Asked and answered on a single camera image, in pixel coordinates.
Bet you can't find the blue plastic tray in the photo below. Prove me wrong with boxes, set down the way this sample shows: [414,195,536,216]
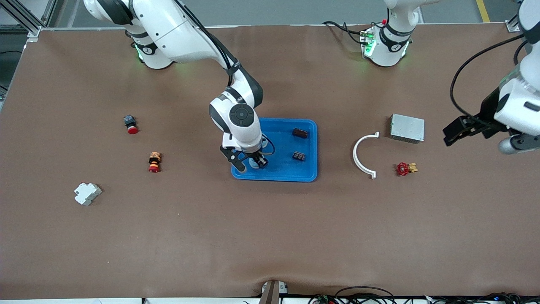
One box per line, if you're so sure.
[231,117,318,182]

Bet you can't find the perforated metal power supply box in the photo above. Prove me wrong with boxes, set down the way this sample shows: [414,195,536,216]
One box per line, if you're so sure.
[389,114,425,144]

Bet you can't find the white circuit breaker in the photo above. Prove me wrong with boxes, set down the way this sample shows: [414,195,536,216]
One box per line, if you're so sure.
[74,182,103,206]

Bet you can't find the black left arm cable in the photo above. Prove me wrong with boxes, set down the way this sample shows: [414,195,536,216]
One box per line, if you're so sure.
[449,34,528,125]

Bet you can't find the white curved plastic bracket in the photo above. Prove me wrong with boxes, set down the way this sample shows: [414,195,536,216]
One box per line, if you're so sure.
[353,132,380,179]

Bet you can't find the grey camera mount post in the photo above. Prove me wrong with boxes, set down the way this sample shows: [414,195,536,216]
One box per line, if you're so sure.
[259,280,289,304]

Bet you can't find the black left base cable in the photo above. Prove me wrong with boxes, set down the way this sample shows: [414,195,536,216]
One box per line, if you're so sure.
[323,20,374,45]

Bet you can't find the black looped cable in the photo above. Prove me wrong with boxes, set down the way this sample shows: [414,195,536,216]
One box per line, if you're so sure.
[335,286,397,304]

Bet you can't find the tangled black cables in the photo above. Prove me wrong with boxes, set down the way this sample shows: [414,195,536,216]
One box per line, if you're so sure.
[426,292,540,304]

